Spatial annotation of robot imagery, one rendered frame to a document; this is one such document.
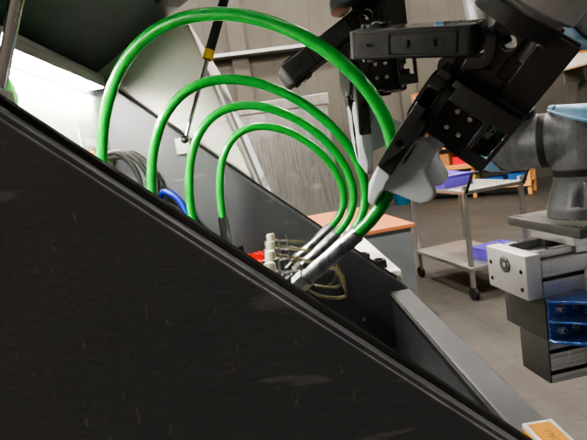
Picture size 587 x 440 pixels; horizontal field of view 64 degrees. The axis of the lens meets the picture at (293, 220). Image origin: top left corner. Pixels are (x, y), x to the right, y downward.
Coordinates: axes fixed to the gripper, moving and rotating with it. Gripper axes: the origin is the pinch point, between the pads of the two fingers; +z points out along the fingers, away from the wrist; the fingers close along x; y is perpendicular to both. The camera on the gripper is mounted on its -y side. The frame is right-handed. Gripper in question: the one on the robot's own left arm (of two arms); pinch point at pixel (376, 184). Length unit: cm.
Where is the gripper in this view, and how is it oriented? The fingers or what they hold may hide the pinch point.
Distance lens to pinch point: 49.7
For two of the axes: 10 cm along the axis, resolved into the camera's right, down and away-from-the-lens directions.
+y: 7.8, 5.9, -1.8
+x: 4.9, -4.1, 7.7
